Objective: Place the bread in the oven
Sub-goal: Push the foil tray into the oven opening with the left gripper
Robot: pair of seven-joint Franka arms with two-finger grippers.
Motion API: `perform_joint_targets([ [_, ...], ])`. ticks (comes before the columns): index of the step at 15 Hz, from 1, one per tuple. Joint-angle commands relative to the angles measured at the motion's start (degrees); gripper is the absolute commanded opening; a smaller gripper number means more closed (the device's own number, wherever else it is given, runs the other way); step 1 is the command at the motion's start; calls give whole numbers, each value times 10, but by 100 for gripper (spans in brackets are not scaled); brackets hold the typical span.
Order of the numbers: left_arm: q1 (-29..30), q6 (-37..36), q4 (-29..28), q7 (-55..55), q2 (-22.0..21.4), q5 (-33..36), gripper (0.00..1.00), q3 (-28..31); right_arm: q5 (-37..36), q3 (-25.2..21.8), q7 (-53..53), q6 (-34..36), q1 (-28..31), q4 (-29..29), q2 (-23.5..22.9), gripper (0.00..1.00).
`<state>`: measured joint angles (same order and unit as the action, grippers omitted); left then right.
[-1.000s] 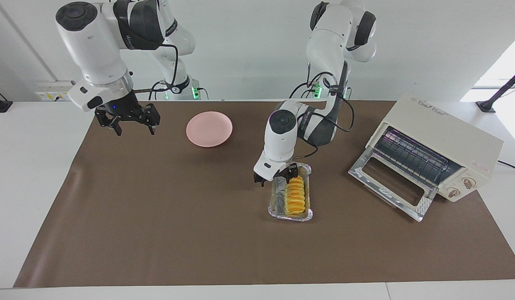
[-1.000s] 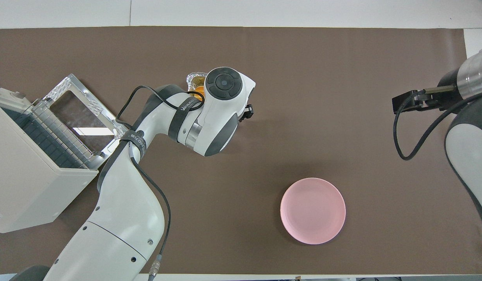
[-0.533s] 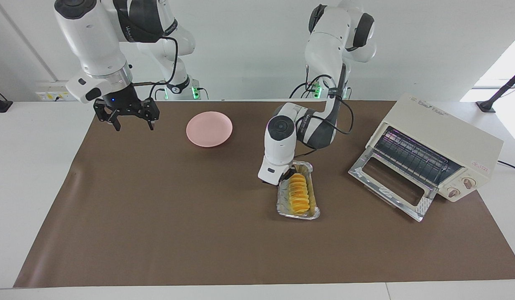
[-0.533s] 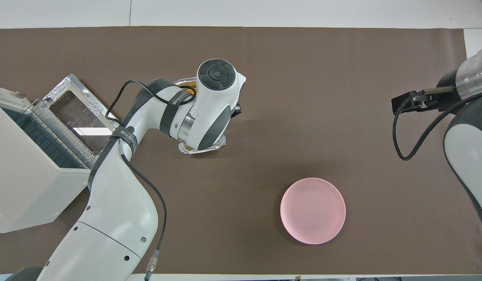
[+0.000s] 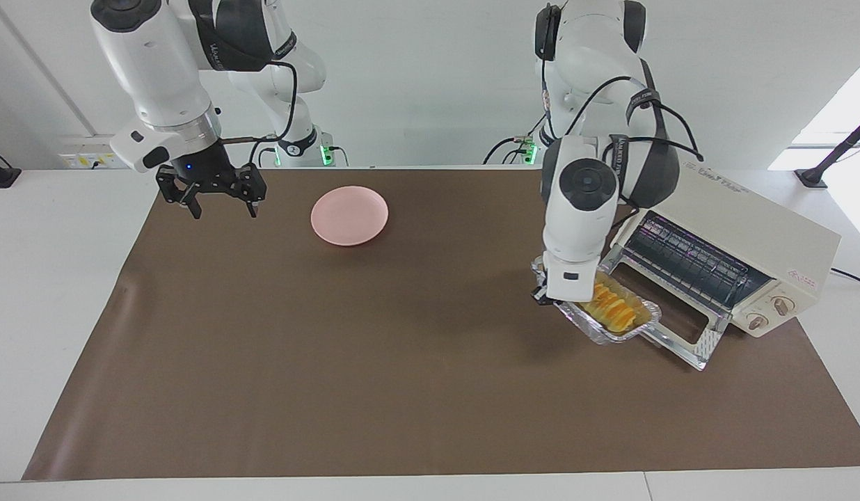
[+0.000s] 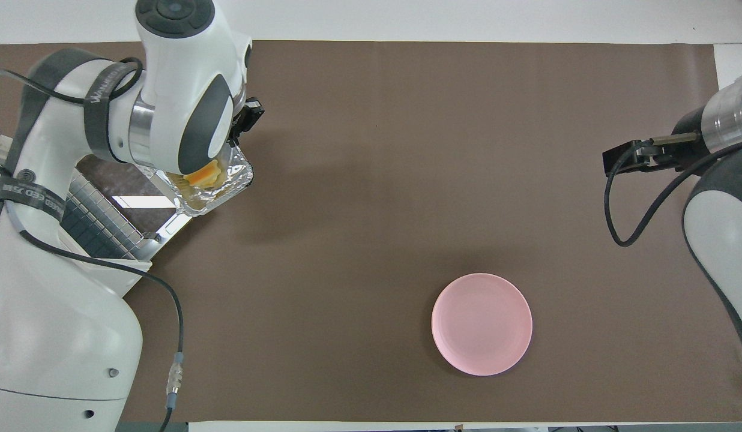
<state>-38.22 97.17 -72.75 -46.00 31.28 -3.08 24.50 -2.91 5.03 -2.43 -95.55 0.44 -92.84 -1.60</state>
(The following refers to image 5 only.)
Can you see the glass oven door, metal frame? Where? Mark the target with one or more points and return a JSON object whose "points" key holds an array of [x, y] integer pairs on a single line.
{"points": [[680, 327]]}

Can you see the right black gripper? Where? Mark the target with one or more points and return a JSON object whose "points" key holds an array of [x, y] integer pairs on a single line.
{"points": [[204, 170]]}

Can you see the black clamp stand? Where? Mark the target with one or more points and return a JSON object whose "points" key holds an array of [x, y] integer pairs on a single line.
{"points": [[2, 177]]}

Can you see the brown table mat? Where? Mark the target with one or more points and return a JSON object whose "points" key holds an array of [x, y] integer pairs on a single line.
{"points": [[332, 362]]}

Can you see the sliced golden bread loaf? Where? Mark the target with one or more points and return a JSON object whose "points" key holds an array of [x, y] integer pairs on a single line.
{"points": [[614, 309]]}

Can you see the white wall socket strip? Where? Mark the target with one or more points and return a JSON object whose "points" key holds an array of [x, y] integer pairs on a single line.
{"points": [[82, 160]]}

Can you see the cream oven knob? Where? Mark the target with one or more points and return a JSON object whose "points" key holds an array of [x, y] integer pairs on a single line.
{"points": [[757, 321], [781, 304]]}

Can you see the aluminium foil tray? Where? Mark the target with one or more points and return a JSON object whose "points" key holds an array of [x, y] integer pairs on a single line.
{"points": [[586, 323]]}

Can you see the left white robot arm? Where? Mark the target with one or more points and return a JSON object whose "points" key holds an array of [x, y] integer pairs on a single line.
{"points": [[576, 229]]}

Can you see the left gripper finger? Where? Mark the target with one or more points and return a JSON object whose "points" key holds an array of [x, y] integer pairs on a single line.
{"points": [[541, 296]]}

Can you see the cream toaster oven body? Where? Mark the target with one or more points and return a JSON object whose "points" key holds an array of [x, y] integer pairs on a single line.
{"points": [[750, 229]]}

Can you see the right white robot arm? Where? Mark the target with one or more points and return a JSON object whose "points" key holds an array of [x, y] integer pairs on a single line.
{"points": [[158, 62]]}

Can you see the black angled pole stand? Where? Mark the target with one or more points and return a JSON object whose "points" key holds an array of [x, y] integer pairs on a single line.
{"points": [[813, 177]]}

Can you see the pink round plate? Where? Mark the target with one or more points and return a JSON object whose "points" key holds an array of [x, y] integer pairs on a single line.
{"points": [[350, 216]]}

